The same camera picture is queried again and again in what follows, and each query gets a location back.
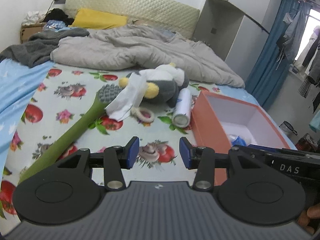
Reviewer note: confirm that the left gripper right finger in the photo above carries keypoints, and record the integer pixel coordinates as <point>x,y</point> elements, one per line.
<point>199,158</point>

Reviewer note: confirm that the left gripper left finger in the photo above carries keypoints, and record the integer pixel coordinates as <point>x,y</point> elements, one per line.
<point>117,158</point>

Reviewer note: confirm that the person's right hand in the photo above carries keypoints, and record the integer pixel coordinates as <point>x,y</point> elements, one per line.
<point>309,219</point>

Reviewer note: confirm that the pink cardboard box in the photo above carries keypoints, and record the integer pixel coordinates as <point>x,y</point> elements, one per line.
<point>214,117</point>

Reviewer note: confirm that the white lint roller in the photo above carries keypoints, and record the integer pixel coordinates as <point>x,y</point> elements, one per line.
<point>182,112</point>

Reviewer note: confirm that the green massage brush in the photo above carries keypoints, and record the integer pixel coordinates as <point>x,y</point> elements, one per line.
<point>104,96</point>

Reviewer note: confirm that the floral printed mat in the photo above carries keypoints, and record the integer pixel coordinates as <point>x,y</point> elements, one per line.
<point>61,99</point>

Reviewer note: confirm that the penguin plush toy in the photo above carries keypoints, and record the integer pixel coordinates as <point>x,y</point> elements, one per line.
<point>164,83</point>

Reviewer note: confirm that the grey duvet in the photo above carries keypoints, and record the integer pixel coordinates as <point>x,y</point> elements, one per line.
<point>144,46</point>

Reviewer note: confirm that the blue curtain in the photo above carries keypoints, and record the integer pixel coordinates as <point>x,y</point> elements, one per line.
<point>267,76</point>

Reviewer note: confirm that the light blue bedsheet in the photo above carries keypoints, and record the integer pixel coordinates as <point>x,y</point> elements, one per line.
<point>18,84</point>

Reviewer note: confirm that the dark grey blanket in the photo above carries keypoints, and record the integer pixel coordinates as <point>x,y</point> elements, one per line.
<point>38,48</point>

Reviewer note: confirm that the cream quilted headboard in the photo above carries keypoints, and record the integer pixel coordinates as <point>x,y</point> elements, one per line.
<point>167,14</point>

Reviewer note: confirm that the white wardrobe cabinet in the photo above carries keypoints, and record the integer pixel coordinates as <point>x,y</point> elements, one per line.
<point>237,30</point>

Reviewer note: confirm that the yellow pillow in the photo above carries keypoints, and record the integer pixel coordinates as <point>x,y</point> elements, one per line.
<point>93,19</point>

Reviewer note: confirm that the hanging clothes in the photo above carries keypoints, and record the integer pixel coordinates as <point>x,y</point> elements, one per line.
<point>298,45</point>

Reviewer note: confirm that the blue patterned cloth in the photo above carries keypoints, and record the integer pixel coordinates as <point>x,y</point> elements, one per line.
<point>54,25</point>

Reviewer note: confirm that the black clothing pile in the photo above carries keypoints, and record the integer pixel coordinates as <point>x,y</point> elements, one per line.
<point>58,15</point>

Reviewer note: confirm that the brown cardboard box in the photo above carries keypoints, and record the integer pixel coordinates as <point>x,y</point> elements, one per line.
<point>27,31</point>

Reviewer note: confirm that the white crumpled cloth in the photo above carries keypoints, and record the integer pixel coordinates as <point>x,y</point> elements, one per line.
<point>33,17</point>

